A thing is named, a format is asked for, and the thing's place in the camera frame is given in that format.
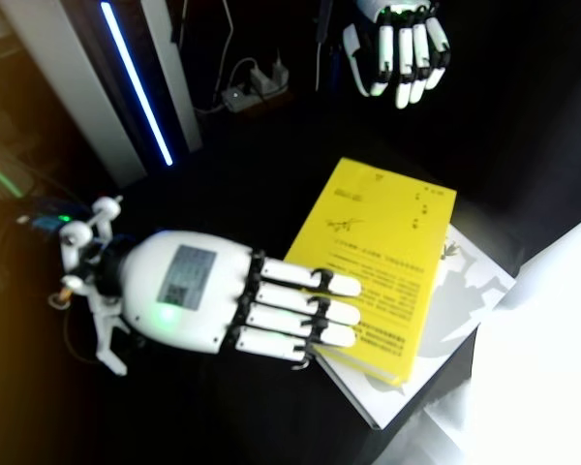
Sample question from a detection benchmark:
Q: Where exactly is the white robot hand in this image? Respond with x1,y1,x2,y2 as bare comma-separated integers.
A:
342,0,452,110
119,229,364,373

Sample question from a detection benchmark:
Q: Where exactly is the yellow book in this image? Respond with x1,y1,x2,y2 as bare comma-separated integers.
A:
283,156,458,388

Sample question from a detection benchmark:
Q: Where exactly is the black table cloth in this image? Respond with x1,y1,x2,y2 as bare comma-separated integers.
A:
62,86,581,465

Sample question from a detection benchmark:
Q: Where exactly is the white plug adapter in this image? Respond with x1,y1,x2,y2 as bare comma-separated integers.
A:
250,50,291,93

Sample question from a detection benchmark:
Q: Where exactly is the white power strip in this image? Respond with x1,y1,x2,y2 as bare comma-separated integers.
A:
221,77,291,113

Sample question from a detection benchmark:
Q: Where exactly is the white pillar with blue light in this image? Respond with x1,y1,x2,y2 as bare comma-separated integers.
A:
0,0,204,190

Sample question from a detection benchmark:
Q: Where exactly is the white book with grey print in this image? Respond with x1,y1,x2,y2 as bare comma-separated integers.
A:
317,222,517,431

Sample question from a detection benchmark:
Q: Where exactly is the thin hanging cable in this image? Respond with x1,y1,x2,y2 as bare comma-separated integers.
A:
315,0,332,92

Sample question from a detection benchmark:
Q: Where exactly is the white power cable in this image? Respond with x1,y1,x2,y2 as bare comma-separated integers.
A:
228,56,259,91

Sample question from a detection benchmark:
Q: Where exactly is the thin white cable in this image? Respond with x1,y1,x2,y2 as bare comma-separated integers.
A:
211,0,237,98

